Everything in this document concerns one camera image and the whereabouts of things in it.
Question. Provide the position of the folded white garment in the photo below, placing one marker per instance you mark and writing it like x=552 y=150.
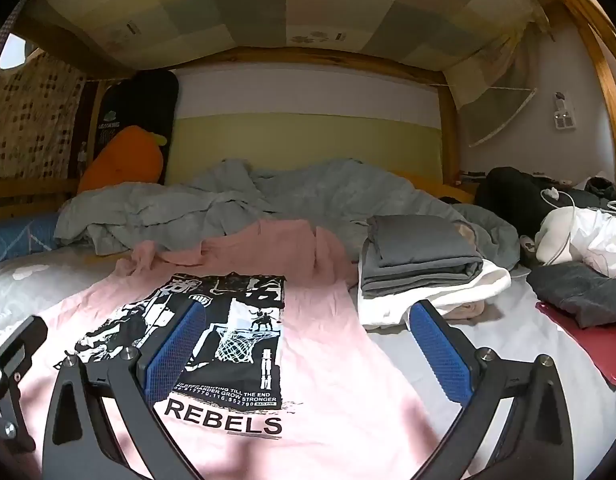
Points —
x=391 y=310

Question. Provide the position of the grey-green rumpled blanket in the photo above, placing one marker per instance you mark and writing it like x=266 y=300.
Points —
x=338 y=195

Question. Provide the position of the folded dark grey garment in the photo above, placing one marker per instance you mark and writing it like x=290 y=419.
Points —
x=408 y=251

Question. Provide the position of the pink printed t-shirt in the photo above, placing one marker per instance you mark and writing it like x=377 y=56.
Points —
x=285 y=383

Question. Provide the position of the wooden bunk bed frame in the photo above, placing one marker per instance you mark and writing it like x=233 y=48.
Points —
x=289 y=107

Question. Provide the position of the blue patterned pillow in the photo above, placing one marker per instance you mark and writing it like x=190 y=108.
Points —
x=22 y=237

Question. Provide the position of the dark grey sweater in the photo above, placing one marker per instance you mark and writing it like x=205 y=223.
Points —
x=572 y=287

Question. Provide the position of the black clothing pile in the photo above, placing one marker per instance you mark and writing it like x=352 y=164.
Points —
x=516 y=197

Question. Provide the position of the white plush bundle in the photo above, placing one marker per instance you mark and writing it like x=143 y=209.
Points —
x=578 y=234

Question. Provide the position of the wall power socket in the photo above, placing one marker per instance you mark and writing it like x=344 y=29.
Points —
x=563 y=116

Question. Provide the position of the patterned side curtain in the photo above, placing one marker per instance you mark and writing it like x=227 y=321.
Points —
x=38 y=105

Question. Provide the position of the orange plush pillow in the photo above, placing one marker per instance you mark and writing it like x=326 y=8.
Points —
x=133 y=155

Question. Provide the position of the grey printed bed sheet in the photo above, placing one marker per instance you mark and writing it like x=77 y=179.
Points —
x=512 y=326

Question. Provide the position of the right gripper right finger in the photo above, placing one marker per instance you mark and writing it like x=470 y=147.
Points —
x=536 y=441

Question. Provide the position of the red flat laptop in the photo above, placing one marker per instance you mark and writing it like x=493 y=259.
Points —
x=599 y=342

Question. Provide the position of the checkered overhead mattress cover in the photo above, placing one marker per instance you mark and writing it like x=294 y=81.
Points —
x=484 y=48

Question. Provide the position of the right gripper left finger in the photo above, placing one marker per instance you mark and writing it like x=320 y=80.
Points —
x=80 y=443

